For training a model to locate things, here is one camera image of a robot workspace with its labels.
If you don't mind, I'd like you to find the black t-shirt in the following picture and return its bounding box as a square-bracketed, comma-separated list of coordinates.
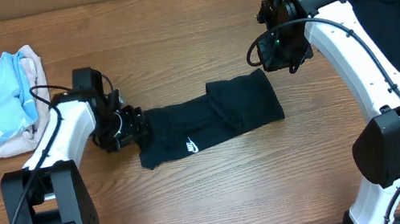
[139, 69, 284, 170]

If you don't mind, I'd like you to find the pink folded garment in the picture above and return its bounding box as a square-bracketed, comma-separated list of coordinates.
[0, 45, 49, 158]

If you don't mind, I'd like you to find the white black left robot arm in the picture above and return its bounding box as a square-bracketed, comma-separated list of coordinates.
[0, 67, 150, 224]

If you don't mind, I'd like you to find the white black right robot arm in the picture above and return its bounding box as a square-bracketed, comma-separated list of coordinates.
[249, 0, 400, 224]

